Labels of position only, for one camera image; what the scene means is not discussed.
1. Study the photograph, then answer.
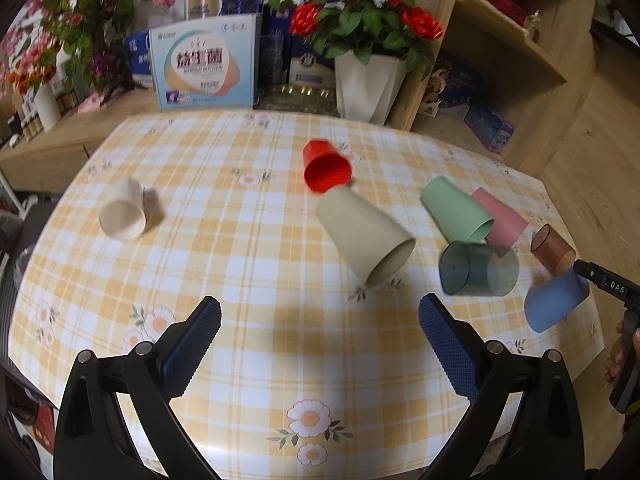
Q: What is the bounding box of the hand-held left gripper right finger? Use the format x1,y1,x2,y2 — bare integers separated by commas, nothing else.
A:
419,294,586,480

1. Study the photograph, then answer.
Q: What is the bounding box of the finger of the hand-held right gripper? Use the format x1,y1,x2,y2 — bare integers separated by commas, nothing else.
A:
573,259,603,287

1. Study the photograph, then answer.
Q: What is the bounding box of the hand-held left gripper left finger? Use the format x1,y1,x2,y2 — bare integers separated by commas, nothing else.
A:
52,296,223,480

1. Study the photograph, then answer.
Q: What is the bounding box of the blue cup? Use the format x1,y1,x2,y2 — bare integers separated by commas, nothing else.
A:
524,267,592,333

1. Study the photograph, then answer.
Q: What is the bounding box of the beige cup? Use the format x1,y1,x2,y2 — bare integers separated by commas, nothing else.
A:
315,187,417,287

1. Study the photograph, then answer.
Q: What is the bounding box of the brown translucent cup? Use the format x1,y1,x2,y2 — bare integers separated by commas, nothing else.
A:
530,224,577,277

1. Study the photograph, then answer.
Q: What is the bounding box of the dark teal translucent cup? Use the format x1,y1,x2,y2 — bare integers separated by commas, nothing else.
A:
439,241,520,297

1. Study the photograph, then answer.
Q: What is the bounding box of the pink cup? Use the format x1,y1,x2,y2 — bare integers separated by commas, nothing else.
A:
472,187,529,248

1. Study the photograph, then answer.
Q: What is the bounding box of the green cup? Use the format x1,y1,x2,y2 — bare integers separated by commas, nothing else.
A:
421,176,495,243

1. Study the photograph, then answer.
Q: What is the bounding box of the white cup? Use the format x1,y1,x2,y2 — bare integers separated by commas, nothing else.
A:
98,176,148,241

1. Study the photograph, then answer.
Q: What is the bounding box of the red cup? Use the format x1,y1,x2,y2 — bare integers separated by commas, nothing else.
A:
302,139,353,193

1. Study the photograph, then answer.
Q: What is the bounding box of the person's right hand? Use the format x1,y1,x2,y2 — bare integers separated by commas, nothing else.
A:
604,320,628,384

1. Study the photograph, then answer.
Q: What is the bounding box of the yellow checkered floral tablecloth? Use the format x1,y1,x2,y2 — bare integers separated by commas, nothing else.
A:
7,110,606,480

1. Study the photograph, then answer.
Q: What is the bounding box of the wooden shelf unit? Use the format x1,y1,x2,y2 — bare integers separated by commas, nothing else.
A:
390,0,613,176

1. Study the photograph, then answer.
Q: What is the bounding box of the purple box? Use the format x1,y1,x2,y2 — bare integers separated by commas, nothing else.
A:
464,105,516,155

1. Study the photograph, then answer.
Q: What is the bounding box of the dark blue snack bag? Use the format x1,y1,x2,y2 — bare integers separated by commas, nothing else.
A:
422,57,486,118

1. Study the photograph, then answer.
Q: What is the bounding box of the low wooden cabinet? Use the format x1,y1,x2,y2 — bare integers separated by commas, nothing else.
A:
0,87,166,193

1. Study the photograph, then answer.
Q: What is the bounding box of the pink packet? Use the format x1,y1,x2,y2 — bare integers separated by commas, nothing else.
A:
77,92,113,115

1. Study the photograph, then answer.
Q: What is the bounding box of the white faceted vase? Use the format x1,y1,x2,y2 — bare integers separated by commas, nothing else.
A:
334,54,408,126

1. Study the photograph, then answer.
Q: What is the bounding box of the light blue printed box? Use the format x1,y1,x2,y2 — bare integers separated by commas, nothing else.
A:
148,14,263,109

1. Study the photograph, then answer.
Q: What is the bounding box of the row of small bottles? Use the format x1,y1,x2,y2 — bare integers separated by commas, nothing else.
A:
5,92,76,148

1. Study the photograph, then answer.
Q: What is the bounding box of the small white vase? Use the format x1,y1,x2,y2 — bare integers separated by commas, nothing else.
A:
32,82,63,131

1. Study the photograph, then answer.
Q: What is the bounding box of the red item on shelf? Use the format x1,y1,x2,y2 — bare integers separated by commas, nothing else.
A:
472,0,528,26

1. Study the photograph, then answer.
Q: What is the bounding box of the dark blue box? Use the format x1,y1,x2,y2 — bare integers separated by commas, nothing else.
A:
124,30,153,90
260,7,291,86

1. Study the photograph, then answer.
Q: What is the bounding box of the blue box with round emblem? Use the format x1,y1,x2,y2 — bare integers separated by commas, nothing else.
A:
287,35,338,88

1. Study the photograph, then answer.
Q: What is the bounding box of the silver and blue box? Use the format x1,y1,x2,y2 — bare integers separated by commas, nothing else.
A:
185,0,263,23

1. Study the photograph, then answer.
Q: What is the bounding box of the pink flower bouquet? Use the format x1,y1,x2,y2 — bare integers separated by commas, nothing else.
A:
0,0,176,96

